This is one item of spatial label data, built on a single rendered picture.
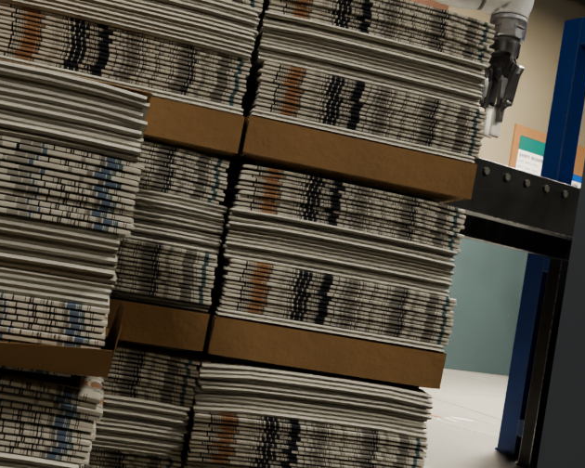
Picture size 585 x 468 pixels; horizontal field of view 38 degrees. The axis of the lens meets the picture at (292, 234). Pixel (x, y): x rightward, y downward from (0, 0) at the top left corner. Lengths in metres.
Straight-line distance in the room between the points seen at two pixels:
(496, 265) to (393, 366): 5.61
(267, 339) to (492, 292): 5.67
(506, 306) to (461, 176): 5.71
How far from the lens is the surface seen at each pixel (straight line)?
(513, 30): 2.16
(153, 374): 0.98
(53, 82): 0.67
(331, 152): 0.99
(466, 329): 6.46
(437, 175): 1.03
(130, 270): 0.96
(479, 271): 6.49
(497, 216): 1.92
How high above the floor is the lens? 0.48
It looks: 3 degrees up
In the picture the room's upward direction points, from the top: 10 degrees clockwise
